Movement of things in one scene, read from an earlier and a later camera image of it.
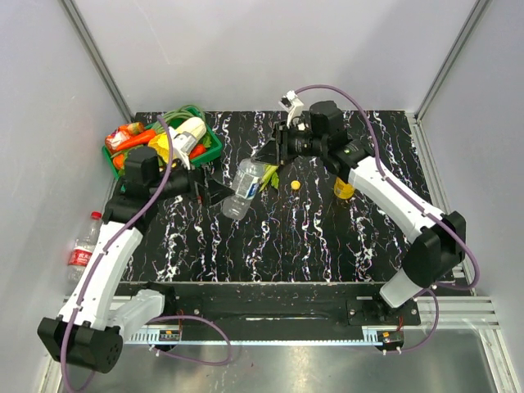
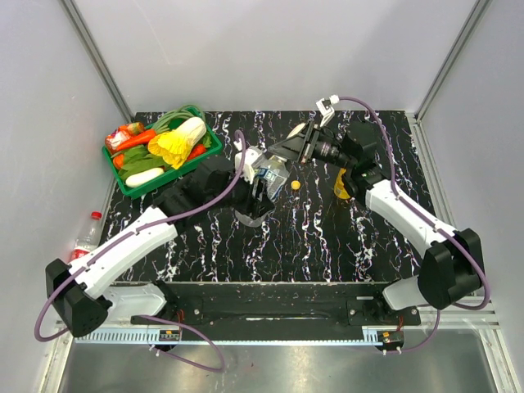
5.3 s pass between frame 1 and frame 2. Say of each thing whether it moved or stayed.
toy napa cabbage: stayed
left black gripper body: moved
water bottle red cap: stayed
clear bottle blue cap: moved
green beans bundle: stayed
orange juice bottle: stayed
